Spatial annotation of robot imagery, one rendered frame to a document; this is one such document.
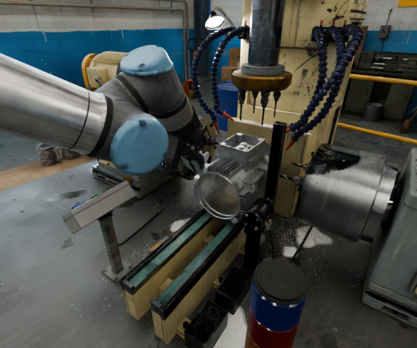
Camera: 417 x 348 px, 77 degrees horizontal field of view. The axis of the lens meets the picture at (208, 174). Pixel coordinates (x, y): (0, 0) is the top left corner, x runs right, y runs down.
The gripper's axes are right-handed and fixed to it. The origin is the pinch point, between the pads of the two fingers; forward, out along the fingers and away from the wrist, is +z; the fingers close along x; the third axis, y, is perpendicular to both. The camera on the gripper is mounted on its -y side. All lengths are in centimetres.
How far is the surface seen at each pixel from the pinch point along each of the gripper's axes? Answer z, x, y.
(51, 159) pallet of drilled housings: 105, 238, 7
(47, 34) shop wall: 97, 515, 211
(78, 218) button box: -13.9, 11.9, -27.7
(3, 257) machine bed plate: 4, 49, -50
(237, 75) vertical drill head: -13.0, -2.1, 27.5
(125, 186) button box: -7.6, 12.6, -14.4
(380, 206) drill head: 5.1, -45.5, 9.8
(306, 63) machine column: -1, -14, 51
